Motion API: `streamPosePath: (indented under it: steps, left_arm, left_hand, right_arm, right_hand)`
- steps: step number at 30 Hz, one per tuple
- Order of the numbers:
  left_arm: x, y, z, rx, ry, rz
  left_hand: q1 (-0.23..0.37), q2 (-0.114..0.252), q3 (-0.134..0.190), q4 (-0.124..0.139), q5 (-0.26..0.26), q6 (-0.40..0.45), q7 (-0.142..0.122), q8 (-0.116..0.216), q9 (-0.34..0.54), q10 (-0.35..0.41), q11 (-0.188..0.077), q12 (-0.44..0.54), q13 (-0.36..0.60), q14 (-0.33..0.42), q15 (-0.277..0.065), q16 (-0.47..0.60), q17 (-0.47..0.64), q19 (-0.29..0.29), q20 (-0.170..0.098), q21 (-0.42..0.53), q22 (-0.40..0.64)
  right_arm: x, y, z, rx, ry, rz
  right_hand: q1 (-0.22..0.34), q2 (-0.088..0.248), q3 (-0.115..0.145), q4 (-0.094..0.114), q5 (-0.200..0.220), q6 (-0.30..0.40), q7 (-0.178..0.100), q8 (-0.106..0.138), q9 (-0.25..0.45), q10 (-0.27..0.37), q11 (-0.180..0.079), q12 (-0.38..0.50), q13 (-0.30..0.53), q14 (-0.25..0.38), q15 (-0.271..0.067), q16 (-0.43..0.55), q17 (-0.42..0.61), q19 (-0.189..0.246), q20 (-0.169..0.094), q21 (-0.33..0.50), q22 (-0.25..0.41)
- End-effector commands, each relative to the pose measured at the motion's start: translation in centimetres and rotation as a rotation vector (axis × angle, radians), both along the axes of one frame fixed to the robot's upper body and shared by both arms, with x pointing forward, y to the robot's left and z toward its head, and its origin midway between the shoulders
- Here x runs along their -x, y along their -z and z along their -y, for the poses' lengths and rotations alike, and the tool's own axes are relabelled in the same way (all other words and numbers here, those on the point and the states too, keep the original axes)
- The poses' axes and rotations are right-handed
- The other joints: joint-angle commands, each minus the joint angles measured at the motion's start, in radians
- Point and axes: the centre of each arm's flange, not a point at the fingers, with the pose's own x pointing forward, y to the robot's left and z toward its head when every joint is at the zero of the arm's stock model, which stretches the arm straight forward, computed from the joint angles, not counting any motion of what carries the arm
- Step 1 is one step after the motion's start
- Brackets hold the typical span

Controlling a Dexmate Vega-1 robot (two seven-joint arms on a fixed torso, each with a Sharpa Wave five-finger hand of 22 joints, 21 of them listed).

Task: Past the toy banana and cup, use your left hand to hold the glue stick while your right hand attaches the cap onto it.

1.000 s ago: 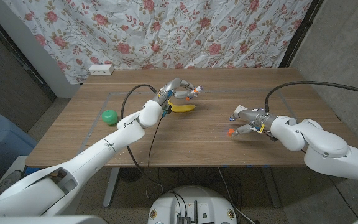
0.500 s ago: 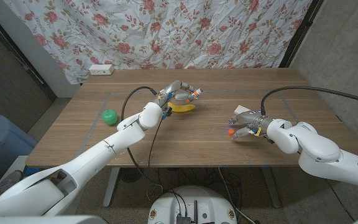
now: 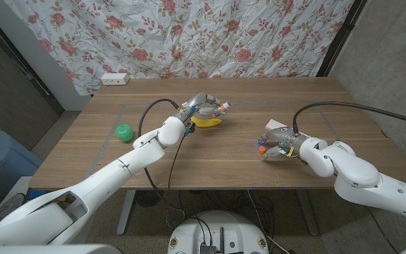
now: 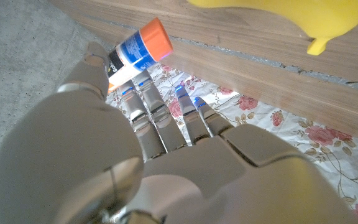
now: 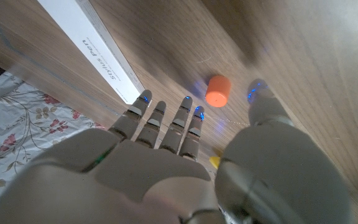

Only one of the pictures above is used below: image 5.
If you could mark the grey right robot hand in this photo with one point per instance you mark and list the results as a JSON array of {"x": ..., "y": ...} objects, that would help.
[{"x": 129, "y": 174}]

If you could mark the floral backdrop cloth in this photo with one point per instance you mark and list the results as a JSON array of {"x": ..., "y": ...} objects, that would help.
[{"x": 11, "y": 124}]

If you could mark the orange glue stick cap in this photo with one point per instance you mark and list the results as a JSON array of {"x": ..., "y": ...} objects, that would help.
[{"x": 217, "y": 90}]

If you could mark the white stylus pen box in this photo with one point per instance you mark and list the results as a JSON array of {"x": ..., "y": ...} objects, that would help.
[{"x": 89, "y": 43}]

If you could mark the yellow toy banana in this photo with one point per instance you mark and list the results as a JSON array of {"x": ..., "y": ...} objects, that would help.
[{"x": 215, "y": 161}]

